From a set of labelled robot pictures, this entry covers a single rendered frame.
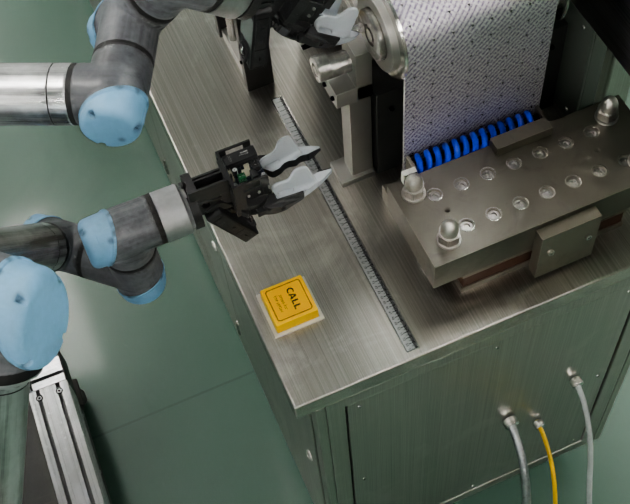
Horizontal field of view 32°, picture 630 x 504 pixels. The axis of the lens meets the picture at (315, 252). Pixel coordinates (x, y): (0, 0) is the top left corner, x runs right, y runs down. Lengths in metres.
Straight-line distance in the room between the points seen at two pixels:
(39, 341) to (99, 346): 1.50
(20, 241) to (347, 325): 0.51
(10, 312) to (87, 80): 0.29
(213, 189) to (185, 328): 1.24
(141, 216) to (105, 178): 1.51
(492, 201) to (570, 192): 0.12
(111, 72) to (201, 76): 0.68
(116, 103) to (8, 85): 0.14
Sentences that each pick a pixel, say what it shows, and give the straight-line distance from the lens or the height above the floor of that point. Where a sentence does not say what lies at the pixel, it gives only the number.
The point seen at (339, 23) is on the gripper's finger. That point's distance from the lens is 1.49.
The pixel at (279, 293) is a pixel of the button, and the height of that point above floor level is 0.92.
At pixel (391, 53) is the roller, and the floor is 1.26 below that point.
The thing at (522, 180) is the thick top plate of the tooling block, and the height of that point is 1.03.
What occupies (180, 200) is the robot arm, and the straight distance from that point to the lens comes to 1.52.
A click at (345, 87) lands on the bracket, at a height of 1.14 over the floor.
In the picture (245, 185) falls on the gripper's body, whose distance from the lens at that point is 1.52.
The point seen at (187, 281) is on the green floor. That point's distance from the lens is 2.80.
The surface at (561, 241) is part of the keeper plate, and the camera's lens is 1.66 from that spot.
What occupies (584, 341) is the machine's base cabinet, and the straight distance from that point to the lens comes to 1.94.
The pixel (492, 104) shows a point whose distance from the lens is 1.69.
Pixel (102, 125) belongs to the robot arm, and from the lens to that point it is 1.30.
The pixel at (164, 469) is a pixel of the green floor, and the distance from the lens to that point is 2.59.
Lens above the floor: 2.38
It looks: 58 degrees down
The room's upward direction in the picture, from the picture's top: 7 degrees counter-clockwise
